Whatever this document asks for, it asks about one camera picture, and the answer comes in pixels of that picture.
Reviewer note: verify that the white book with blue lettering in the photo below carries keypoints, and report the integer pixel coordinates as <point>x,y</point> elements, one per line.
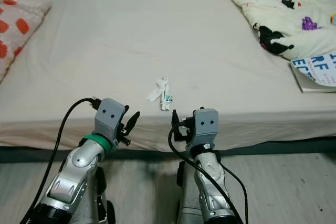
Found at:
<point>315,74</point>

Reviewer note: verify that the cream cartoon print blanket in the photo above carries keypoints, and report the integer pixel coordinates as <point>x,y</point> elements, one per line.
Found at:
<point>283,14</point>

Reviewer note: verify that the pink patterned pillow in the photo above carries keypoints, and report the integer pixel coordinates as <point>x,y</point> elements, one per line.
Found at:
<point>18,24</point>

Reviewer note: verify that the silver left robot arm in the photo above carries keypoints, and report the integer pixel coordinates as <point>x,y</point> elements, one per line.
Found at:
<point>68,177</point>

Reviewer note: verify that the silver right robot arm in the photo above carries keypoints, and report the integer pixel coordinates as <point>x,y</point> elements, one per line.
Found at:
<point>212,192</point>

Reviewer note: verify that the white crumpled wrapper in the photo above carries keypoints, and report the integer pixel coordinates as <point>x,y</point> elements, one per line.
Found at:
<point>165,95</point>

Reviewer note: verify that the silver left robot leg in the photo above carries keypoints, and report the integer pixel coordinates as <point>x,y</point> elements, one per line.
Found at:
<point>102,198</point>

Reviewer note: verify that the silver robot leg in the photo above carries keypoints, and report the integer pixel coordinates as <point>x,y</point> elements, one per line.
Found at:
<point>186,198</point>
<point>102,198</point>

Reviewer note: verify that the silver right robot leg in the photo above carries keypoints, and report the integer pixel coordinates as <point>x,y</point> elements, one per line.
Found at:
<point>186,198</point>

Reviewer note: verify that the cream sheeted mattress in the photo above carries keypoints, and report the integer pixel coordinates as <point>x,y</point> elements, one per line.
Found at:
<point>136,35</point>

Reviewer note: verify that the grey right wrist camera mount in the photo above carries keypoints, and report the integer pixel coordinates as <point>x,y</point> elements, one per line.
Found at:
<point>205,124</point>

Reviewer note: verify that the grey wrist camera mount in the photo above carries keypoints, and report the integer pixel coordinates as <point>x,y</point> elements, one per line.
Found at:
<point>109,114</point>
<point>205,124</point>

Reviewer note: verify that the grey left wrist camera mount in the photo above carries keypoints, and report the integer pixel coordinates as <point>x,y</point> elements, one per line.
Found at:
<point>109,114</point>

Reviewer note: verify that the dark teal bed frame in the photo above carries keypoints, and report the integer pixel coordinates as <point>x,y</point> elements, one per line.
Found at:
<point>268,150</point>

